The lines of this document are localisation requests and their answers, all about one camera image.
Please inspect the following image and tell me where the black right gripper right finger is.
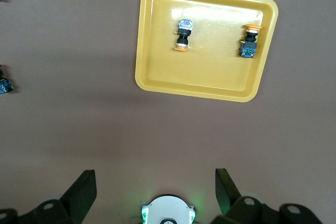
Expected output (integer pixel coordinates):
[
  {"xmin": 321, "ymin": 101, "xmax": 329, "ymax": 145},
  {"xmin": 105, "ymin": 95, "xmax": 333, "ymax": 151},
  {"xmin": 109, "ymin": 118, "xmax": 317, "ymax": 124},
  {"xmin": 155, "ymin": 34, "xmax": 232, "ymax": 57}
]
[{"xmin": 212, "ymin": 167, "xmax": 323, "ymax": 224}]

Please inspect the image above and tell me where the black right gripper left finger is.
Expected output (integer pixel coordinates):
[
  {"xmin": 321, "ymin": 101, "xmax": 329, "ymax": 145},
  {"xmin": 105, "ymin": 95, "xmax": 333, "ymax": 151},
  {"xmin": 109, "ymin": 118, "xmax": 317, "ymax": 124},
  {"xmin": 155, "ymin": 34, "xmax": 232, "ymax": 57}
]
[{"xmin": 0, "ymin": 169, "xmax": 98, "ymax": 224}]

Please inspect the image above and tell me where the yellow mushroom push button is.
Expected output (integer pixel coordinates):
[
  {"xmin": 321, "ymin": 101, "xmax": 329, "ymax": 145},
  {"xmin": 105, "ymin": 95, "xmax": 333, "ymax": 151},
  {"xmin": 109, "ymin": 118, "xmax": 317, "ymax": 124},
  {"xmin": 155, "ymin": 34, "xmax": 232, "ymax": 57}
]
[
  {"xmin": 238, "ymin": 24, "xmax": 264, "ymax": 59},
  {"xmin": 173, "ymin": 18, "xmax": 195, "ymax": 52}
]

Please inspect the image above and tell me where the brown table mat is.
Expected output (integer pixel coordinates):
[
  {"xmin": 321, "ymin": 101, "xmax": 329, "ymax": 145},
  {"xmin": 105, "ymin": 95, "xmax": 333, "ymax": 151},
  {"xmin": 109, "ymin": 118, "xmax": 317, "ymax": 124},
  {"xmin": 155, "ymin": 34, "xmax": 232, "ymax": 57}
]
[{"xmin": 0, "ymin": 0, "xmax": 336, "ymax": 224}]

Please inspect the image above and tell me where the yellow plastic tray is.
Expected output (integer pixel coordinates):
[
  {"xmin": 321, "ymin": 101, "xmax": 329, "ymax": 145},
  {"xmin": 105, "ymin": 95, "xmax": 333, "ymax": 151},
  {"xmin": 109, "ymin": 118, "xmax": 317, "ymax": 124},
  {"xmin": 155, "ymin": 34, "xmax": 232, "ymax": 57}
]
[{"xmin": 134, "ymin": 0, "xmax": 279, "ymax": 103}]

